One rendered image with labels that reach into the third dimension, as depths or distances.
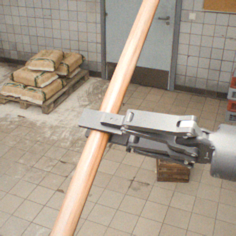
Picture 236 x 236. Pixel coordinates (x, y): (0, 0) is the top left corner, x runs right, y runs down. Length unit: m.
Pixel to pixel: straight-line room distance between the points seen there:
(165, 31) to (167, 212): 2.54
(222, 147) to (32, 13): 5.07
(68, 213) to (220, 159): 0.21
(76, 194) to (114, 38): 4.37
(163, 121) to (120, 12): 4.23
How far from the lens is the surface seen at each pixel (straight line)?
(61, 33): 5.18
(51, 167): 3.29
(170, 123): 0.42
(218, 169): 0.44
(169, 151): 0.48
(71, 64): 4.61
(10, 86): 4.41
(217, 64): 4.53
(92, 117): 0.48
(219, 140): 0.43
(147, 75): 4.77
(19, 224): 2.83
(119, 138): 0.50
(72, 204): 0.45
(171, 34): 4.48
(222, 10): 4.32
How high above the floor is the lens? 2.07
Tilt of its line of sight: 31 degrees down
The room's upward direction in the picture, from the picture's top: straight up
